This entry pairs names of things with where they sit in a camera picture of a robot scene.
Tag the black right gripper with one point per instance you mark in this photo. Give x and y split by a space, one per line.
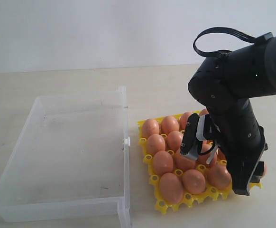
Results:
235 129

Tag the brown egg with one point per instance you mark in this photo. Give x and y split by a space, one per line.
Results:
183 163
264 171
171 188
174 140
203 112
155 143
169 124
150 127
183 120
219 177
221 155

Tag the brown egg third row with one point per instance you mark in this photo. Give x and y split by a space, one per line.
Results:
203 158

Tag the brown egg front corner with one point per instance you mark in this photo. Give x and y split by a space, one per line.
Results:
194 181

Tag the brown egg second row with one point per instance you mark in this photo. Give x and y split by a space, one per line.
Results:
162 163

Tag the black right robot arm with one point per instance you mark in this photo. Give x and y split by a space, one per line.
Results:
224 84

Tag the yellow plastic egg tray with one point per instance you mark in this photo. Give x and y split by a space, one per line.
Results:
188 198

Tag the clear plastic bin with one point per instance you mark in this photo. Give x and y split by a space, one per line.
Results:
71 160

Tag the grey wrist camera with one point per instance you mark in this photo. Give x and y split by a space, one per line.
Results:
197 129

